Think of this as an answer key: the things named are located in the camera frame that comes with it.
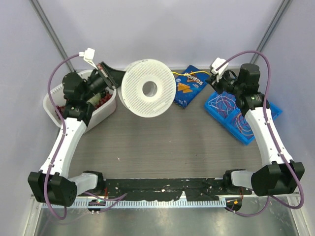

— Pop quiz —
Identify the purple toy grape bunch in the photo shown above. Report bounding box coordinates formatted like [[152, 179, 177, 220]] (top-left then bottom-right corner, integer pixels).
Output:
[[55, 105, 65, 120]]

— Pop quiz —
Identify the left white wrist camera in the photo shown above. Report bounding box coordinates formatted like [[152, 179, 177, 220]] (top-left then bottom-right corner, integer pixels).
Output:
[[79, 48, 98, 70]]

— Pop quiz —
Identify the white plastic fruit basket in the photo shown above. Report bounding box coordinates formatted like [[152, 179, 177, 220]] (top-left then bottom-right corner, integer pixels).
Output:
[[43, 69, 116, 137]]

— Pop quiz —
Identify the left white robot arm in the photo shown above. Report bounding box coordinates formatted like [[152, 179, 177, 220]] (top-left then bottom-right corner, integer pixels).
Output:
[[28, 62, 125, 207]]

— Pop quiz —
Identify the aluminium corner post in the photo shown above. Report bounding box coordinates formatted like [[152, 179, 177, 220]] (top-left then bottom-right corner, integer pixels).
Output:
[[256, 0, 293, 53], [29, 0, 68, 59]]

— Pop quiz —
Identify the aluminium corner post left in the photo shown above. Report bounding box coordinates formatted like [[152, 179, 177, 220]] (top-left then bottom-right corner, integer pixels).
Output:
[[29, 0, 68, 59]]

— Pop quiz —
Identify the blue Doritos chip bag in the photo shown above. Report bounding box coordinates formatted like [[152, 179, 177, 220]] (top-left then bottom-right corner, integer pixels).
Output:
[[173, 65, 210, 108]]

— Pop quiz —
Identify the aluminium corner post right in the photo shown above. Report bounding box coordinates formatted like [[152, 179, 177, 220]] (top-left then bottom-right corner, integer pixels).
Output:
[[256, 0, 293, 53]]

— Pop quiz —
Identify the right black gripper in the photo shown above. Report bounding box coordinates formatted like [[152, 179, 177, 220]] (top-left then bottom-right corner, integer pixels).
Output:
[[206, 70, 244, 96]]

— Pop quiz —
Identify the translucent white spool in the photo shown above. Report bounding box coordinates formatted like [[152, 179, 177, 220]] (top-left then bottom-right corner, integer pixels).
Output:
[[118, 59, 176, 118]]

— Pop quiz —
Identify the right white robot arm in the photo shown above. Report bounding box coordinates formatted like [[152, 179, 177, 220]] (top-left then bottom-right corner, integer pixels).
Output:
[[207, 58, 305, 196]]

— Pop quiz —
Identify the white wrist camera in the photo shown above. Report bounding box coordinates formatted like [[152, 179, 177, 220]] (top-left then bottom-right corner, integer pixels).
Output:
[[210, 58, 228, 81], [79, 48, 98, 70]]

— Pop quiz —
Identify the bundle of coloured wires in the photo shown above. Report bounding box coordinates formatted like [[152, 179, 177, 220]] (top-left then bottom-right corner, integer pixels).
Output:
[[209, 92, 254, 140]]

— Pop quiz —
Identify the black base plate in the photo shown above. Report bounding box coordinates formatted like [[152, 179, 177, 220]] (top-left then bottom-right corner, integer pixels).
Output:
[[76, 177, 252, 200]]

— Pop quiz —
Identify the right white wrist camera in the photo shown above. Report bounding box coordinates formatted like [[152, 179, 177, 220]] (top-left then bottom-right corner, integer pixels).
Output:
[[210, 58, 228, 81]]

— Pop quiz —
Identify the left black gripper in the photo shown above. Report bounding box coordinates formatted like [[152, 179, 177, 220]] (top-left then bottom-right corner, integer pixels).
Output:
[[82, 61, 134, 102]]

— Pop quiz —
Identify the yellow cable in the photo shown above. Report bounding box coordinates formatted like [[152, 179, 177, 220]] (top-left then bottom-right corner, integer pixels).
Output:
[[171, 70, 211, 77]]

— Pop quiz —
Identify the blue plastic cable bin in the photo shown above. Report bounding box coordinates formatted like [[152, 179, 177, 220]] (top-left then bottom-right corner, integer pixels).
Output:
[[203, 90, 283, 146]]

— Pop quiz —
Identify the white slotted cable duct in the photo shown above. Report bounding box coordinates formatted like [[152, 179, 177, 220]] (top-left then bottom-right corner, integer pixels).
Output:
[[41, 198, 226, 208]]

